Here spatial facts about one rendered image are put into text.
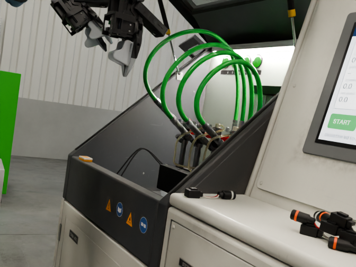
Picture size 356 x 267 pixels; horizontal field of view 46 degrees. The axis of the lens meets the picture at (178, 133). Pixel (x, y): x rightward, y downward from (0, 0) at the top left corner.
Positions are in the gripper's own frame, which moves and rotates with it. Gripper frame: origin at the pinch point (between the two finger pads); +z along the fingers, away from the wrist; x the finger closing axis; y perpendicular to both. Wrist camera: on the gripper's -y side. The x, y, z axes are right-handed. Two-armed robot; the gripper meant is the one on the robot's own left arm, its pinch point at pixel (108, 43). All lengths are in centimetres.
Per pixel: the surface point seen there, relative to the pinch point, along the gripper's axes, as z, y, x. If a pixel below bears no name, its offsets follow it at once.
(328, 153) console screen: 52, -3, 56
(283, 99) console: 41, -13, 41
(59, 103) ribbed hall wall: -48, -108, -631
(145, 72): 14.3, 0.2, 10.0
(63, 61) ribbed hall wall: -101, -158, -618
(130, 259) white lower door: 50, 39, 22
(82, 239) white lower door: 44, 43, -10
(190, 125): 33.5, 3.5, 21.3
